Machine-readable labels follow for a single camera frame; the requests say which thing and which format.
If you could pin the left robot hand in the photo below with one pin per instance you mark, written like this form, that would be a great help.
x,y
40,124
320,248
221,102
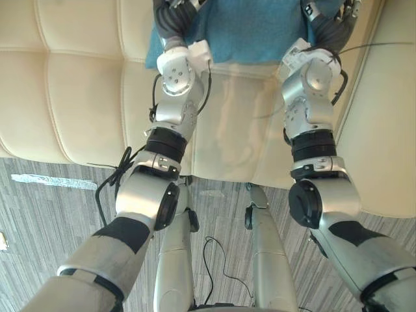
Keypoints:
x,y
170,19

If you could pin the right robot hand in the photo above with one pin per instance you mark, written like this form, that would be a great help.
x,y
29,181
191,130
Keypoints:
x,y
334,34

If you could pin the blue fabric cushion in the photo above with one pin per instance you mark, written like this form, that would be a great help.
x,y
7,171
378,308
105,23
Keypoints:
x,y
247,29

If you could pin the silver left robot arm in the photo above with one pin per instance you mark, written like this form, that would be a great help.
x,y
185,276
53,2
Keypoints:
x,y
143,198

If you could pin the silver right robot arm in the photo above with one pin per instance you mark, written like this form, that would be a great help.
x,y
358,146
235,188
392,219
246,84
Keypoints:
x,y
321,113

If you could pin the cream leather sofa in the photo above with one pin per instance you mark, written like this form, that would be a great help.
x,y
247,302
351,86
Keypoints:
x,y
81,97

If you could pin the white floor tape strip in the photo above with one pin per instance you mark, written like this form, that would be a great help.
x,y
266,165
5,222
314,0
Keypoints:
x,y
55,181

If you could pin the silver left robot leg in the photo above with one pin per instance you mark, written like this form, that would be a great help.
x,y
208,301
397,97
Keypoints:
x,y
174,260

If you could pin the small white floor object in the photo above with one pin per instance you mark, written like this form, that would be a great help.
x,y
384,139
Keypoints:
x,y
2,241

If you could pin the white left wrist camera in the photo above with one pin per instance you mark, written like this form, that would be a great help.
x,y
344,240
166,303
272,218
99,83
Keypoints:
x,y
201,52

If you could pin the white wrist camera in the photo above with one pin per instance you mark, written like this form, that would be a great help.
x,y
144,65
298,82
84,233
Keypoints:
x,y
201,52
294,55

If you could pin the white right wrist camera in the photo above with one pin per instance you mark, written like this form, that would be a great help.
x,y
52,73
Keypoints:
x,y
294,55

